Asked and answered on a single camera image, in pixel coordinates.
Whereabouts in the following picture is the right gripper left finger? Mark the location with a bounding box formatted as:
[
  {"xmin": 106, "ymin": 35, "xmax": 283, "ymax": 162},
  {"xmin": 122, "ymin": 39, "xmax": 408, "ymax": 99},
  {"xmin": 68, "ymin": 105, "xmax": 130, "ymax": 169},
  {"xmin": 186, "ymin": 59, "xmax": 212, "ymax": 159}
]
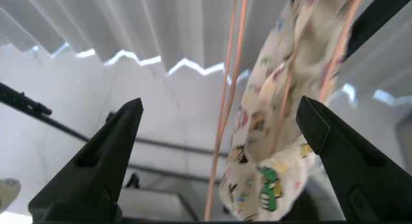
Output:
[{"xmin": 28, "ymin": 97, "xmax": 144, "ymax": 223}]

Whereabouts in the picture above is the black clothes rack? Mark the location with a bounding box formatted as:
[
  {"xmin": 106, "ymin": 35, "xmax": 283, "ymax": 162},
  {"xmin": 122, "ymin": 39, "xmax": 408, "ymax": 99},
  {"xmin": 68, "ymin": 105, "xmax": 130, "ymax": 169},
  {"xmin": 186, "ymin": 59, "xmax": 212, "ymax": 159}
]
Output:
[{"xmin": 0, "ymin": 0, "xmax": 412, "ymax": 189}]

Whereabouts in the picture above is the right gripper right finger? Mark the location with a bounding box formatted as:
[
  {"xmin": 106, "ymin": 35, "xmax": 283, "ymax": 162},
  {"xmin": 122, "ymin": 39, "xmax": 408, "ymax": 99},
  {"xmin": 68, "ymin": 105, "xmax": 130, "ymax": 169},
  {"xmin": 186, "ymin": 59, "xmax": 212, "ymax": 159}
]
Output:
[{"xmin": 295, "ymin": 95, "xmax": 412, "ymax": 223}]

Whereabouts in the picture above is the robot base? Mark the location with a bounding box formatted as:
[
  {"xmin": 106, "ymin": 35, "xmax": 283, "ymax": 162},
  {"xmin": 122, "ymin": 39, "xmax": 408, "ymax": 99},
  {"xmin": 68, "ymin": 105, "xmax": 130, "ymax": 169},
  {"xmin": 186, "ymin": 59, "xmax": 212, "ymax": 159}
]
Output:
[{"xmin": 116, "ymin": 173, "xmax": 200, "ymax": 222}]

